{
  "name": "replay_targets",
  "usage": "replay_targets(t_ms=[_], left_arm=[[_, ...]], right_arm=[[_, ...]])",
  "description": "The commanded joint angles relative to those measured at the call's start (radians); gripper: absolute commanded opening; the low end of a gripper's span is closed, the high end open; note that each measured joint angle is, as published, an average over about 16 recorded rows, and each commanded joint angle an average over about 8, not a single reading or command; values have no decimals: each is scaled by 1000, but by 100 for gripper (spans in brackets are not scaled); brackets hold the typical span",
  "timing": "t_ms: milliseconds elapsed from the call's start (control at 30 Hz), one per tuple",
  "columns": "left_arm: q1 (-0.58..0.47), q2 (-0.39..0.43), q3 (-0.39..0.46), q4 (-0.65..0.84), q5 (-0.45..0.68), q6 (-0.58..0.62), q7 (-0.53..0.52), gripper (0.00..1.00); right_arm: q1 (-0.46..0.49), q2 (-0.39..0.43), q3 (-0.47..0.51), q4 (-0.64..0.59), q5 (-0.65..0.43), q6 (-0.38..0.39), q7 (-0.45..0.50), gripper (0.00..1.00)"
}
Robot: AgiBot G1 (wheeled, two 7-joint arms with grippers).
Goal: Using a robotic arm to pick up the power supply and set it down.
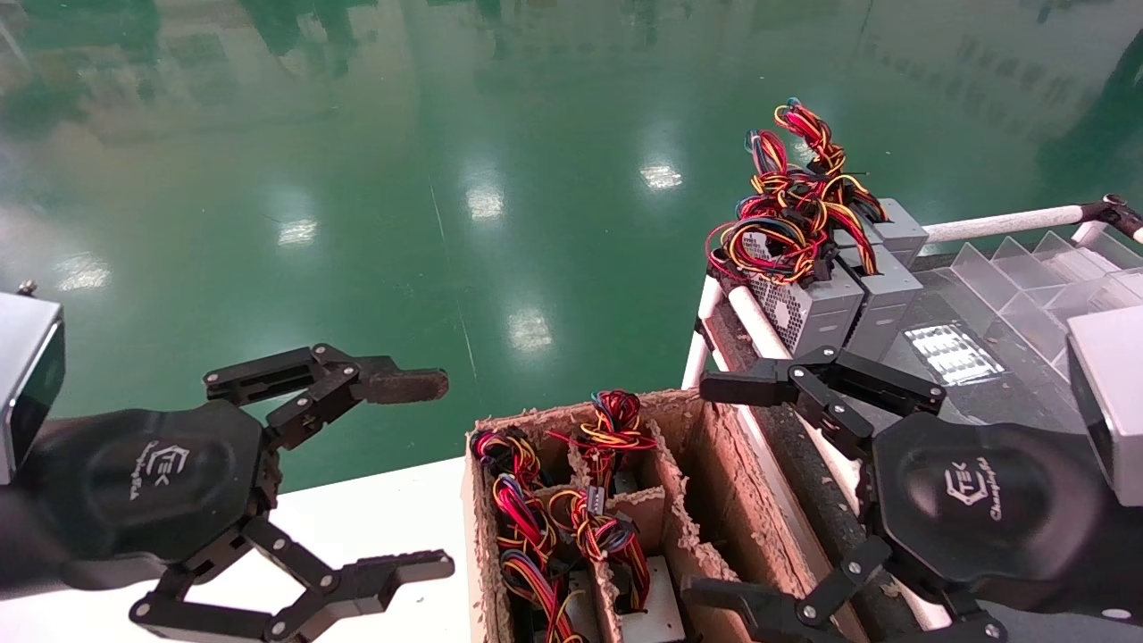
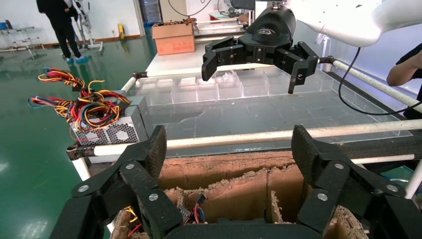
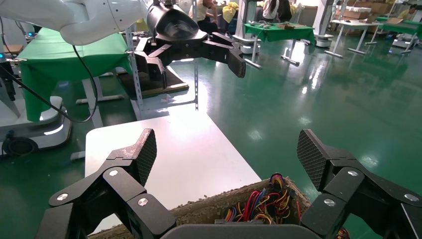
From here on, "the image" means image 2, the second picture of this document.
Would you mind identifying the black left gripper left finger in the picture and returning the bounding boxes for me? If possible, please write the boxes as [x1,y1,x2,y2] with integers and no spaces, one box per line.
[49,125,184,239]

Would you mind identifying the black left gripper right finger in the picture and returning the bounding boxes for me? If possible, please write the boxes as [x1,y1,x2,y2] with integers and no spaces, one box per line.
[292,124,422,239]

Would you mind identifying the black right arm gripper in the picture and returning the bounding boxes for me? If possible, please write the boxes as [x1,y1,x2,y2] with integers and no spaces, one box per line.
[202,4,320,95]

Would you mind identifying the operator bare forearm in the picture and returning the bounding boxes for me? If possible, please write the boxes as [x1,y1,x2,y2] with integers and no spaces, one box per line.
[386,59,422,87]

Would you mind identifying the operator arm black sleeve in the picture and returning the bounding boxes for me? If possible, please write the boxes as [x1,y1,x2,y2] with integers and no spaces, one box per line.
[395,43,422,120]

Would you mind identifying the crumpled clear plastic bag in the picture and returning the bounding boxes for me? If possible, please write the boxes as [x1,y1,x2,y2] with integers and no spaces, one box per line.
[219,71,240,83]

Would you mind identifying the pipe rack workbench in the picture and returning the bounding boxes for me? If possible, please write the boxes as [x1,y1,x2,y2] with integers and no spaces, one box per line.
[194,16,251,43]

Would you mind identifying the clear acrylic divider tray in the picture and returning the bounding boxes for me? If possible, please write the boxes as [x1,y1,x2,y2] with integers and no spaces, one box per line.
[133,66,413,146]

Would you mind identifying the grey perforated power supply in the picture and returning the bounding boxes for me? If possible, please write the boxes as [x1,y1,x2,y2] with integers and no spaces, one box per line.
[71,105,149,146]

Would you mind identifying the white table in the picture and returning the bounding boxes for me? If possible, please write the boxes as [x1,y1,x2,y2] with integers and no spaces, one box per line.
[145,44,211,77]

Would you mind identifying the intact brown cardboard box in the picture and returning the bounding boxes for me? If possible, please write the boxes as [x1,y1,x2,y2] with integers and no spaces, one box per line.
[151,21,197,56]

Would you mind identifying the grey power supply box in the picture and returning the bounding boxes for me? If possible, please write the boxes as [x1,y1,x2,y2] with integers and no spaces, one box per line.
[126,96,155,139]

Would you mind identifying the torn brown cardboard box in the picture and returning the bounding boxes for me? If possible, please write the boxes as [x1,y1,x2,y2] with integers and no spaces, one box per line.
[110,151,370,239]

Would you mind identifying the grey equipment stand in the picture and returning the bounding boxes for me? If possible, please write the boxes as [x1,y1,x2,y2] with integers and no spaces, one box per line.
[73,0,105,52]

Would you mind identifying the standing person in black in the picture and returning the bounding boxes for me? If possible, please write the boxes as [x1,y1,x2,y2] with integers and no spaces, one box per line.
[36,0,90,65]

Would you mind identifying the metal folding rack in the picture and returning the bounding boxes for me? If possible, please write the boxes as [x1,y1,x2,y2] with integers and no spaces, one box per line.
[0,21,45,55]

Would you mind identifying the red yellow wires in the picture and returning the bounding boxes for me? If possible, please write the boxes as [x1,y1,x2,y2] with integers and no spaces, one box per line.
[124,206,144,238]

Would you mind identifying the white frame pipe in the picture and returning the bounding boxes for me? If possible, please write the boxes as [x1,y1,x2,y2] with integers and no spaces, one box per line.
[72,157,116,233]
[324,57,422,110]
[131,62,333,80]
[351,154,416,165]
[66,119,422,161]
[405,160,422,200]
[120,76,137,95]

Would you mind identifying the multicoloured wire bundle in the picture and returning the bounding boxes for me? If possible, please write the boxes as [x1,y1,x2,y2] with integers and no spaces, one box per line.
[28,67,132,132]

